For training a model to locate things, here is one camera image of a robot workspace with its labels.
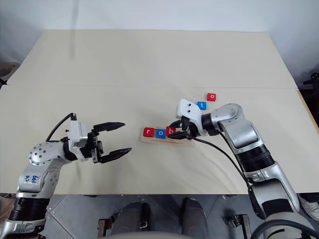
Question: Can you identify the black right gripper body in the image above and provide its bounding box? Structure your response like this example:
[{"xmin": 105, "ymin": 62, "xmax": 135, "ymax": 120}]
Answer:
[{"xmin": 180, "ymin": 116, "xmax": 200, "ymax": 139}]

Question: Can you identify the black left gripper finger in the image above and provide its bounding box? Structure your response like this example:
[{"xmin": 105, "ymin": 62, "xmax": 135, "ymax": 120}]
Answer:
[
  {"xmin": 99, "ymin": 147, "xmax": 133, "ymax": 164},
  {"xmin": 93, "ymin": 121, "xmax": 126, "ymax": 135}
]

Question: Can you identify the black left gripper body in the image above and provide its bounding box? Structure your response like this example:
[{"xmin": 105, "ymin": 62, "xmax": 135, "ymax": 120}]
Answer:
[{"xmin": 81, "ymin": 128, "xmax": 104, "ymax": 164}]

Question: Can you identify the wooden letter tray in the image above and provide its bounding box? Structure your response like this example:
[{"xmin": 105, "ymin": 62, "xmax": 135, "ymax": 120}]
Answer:
[{"xmin": 139, "ymin": 127, "xmax": 196, "ymax": 148}]

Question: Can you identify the dark rounded shape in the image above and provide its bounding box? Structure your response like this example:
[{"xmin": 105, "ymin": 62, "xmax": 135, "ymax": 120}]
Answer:
[
  {"xmin": 116, "ymin": 201, "xmax": 151, "ymax": 236},
  {"xmin": 181, "ymin": 197, "xmax": 209, "ymax": 236}
]

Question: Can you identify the round wooden object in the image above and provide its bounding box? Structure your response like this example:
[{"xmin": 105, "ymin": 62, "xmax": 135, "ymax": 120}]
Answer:
[{"xmin": 0, "ymin": 60, "xmax": 20, "ymax": 78}]

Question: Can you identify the black stand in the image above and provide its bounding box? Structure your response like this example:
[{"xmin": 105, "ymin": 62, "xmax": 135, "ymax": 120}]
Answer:
[{"xmin": 302, "ymin": 71, "xmax": 319, "ymax": 87}]

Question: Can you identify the white shoe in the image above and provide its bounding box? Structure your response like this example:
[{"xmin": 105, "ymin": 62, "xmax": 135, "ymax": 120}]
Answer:
[{"xmin": 297, "ymin": 193, "xmax": 319, "ymax": 222}]

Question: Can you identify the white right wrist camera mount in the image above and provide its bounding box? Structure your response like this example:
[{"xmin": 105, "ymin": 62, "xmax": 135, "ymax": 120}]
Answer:
[{"xmin": 175, "ymin": 99, "xmax": 207, "ymax": 136}]

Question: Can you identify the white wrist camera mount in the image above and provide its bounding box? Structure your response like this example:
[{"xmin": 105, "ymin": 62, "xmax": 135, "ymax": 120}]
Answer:
[
  {"xmin": 67, "ymin": 119, "xmax": 91, "ymax": 162},
  {"xmin": 175, "ymin": 99, "xmax": 207, "ymax": 136}
]

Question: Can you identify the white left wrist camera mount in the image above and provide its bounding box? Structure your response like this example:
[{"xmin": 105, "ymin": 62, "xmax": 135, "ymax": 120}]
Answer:
[{"xmin": 67, "ymin": 119, "xmax": 91, "ymax": 162}]

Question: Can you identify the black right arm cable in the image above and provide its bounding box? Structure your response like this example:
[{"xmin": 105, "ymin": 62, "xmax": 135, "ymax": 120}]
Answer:
[{"xmin": 190, "ymin": 131, "xmax": 266, "ymax": 220}]

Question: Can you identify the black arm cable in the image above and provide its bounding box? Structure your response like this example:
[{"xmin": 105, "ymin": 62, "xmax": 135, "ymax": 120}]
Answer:
[
  {"xmin": 190, "ymin": 131, "xmax": 266, "ymax": 220},
  {"xmin": 46, "ymin": 113, "xmax": 77, "ymax": 142}
]

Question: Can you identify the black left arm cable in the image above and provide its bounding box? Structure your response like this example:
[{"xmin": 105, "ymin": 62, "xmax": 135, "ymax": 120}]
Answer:
[{"xmin": 46, "ymin": 113, "xmax": 77, "ymax": 142}]

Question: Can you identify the thick black hose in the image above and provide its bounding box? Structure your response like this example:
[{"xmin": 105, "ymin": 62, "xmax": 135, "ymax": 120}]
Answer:
[{"xmin": 251, "ymin": 218, "xmax": 319, "ymax": 239}]

